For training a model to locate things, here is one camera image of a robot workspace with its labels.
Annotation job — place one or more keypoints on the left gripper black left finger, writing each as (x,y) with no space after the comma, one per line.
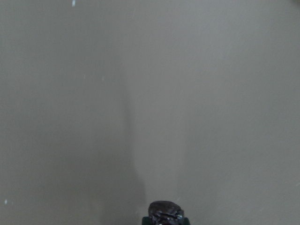
(146,221)

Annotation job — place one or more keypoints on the dark cherries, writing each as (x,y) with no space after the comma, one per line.
(165,213)

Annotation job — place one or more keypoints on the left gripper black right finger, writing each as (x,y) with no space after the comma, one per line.
(185,221)

